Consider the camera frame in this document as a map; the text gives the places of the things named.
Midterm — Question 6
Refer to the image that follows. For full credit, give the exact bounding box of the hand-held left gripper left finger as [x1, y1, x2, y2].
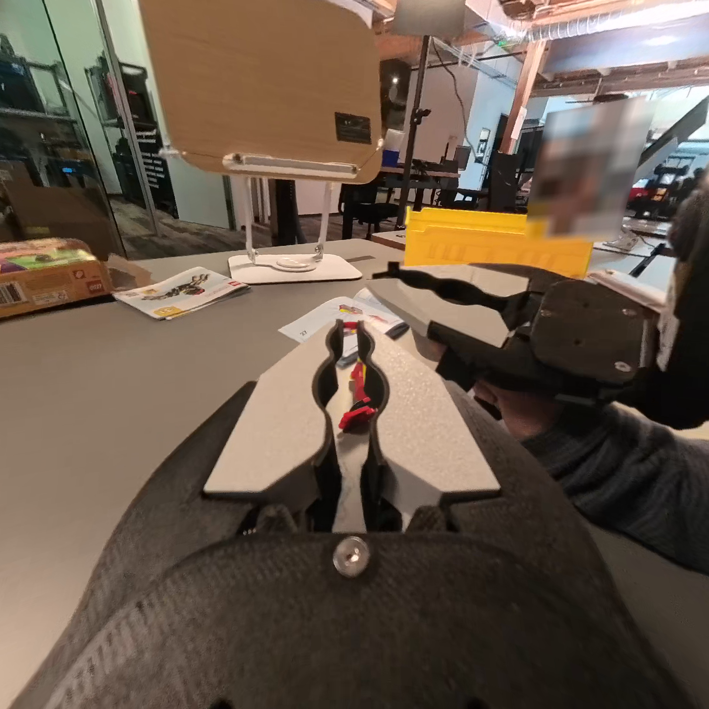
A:
[203, 318, 341, 532]

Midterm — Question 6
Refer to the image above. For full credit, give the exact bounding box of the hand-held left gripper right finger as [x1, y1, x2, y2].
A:
[356, 320, 502, 532]

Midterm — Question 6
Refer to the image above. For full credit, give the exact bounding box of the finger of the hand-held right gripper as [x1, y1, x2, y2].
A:
[372, 261, 532, 314]
[364, 274, 513, 349]

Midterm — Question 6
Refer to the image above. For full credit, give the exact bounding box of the red toy brick piece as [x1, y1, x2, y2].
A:
[338, 406, 379, 434]

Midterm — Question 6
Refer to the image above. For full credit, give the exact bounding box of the colourful toy set box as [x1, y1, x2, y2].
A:
[0, 237, 153, 320]

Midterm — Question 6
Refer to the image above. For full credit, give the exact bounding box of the person's right hand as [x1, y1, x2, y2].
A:
[472, 379, 560, 443]

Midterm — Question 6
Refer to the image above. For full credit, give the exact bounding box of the yellow plastic bin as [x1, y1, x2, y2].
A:
[403, 206, 595, 281]

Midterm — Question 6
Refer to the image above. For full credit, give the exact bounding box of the open instruction booklet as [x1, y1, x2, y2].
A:
[277, 286, 412, 370]

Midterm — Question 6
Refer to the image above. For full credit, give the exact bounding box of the black office chair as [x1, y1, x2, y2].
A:
[339, 182, 401, 240]

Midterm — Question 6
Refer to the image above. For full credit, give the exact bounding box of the black light stand pole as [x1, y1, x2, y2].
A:
[394, 34, 434, 229]

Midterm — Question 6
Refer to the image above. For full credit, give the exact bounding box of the closed instruction booklet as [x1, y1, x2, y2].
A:
[112, 266, 251, 321]

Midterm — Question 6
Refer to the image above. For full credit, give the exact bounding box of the wooden book stand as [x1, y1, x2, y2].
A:
[137, 0, 387, 286]

